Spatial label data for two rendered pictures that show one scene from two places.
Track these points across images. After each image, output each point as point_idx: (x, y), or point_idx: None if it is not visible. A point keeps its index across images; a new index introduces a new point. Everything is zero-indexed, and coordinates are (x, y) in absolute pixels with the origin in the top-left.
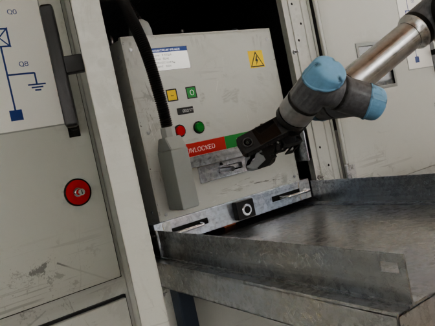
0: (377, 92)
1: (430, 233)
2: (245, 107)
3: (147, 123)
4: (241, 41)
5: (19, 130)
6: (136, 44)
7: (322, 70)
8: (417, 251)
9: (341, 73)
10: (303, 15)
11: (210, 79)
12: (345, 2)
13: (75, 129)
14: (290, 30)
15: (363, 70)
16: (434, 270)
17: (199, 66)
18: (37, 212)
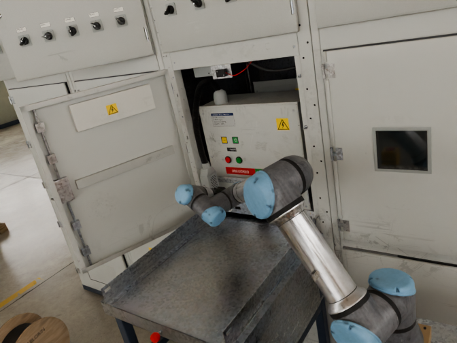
0: (205, 216)
1: (194, 295)
2: (271, 154)
3: (212, 152)
4: (271, 111)
5: None
6: (205, 110)
7: (175, 194)
8: (167, 295)
9: (183, 199)
10: (318, 97)
11: (247, 133)
12: (367, 88)
13: None
14: (305, 109)
15: (241, 190)
16: (138, 303)
17: (241, 125)
18: None
